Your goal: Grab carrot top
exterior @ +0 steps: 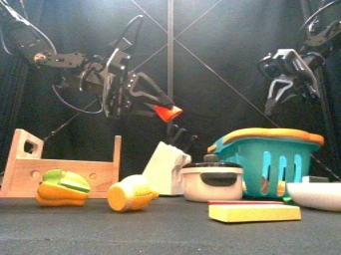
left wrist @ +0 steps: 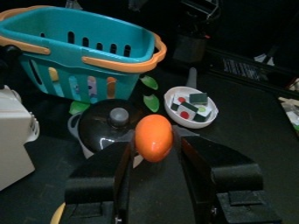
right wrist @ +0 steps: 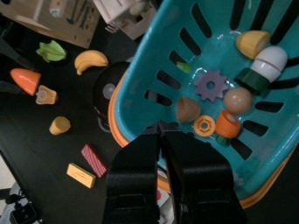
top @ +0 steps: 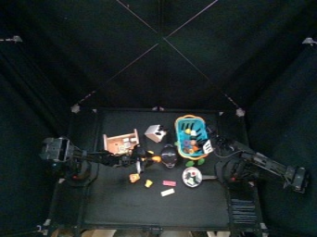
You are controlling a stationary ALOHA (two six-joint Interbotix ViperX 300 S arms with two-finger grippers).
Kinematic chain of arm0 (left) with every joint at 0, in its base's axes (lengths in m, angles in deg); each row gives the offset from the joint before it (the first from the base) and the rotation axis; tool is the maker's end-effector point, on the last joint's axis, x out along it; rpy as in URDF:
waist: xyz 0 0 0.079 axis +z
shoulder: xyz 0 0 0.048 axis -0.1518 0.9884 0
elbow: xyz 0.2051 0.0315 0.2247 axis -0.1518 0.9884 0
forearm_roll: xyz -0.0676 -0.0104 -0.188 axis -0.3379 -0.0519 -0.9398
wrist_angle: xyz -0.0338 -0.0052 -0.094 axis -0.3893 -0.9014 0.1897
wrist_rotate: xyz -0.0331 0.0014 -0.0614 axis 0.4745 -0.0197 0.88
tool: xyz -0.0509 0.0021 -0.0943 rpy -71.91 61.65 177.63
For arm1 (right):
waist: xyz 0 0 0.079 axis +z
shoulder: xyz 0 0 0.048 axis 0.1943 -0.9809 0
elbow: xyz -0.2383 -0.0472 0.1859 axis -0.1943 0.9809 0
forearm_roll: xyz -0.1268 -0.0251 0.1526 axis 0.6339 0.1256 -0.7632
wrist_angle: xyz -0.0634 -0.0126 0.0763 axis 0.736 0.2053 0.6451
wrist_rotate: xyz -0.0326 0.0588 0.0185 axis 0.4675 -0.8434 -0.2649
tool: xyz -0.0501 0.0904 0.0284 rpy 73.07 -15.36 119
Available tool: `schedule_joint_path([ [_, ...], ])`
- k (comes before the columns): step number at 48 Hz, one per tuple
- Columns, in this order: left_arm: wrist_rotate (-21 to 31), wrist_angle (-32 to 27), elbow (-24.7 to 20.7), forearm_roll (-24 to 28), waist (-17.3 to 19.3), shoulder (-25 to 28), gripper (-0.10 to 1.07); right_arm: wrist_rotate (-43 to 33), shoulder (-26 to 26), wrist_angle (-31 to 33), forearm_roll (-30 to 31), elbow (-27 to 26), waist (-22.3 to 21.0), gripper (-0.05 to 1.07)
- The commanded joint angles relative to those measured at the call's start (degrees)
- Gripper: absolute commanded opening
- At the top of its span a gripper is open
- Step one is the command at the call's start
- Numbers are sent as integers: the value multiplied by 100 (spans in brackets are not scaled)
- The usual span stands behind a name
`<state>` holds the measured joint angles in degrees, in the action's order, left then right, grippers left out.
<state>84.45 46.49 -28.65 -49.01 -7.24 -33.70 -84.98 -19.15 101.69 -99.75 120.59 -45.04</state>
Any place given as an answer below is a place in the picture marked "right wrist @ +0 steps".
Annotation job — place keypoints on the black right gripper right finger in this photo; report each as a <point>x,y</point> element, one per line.
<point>202,178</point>

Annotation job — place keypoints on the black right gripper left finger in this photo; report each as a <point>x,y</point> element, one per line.
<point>133,175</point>

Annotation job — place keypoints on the orange toy carrot top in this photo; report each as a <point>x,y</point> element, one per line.
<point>229,124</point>

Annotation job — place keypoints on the orange toy carrot tip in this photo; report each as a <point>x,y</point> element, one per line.
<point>26,80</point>

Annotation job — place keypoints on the red striped toy block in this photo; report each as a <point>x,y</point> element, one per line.
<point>94,160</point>

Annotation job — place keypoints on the yellow toy rectangular block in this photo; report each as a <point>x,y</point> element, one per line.
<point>81,175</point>

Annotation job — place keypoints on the orange toy gear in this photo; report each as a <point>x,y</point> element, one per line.
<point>205,126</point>

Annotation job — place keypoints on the brown toy half sphere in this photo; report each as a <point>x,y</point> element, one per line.
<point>188,109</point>

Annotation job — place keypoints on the yellow toy cylinder piece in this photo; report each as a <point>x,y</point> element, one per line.
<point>61,125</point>

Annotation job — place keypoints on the beige toy ball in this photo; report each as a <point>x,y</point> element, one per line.
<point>238,100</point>

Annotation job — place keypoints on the teal plastic basket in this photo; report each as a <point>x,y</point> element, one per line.
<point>218,96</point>

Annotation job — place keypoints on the black round toy pan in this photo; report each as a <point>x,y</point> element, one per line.
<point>105,87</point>

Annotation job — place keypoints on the purple toy gear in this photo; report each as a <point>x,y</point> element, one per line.
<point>210,85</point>

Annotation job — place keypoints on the tan bread piece toy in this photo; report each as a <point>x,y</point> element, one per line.
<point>48,95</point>

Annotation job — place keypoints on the dark green toy block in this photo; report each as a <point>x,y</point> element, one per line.
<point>253,81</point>

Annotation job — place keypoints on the small green toy piece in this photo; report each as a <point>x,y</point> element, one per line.
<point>185,67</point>

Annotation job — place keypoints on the yellow toy banana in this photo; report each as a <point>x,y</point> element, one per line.
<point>90,59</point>

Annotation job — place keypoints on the white and green vegetable toy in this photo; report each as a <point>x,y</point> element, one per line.
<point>269,62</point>

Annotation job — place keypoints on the green toy lettuce leaf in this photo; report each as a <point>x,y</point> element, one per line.
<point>52,51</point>

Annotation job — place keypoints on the yellow lemon half toy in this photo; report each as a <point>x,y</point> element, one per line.
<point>253,43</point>

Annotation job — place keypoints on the white toy appliance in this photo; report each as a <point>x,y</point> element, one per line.
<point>125,14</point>

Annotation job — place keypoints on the cardboard tool box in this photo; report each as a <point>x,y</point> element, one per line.
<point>58,17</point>

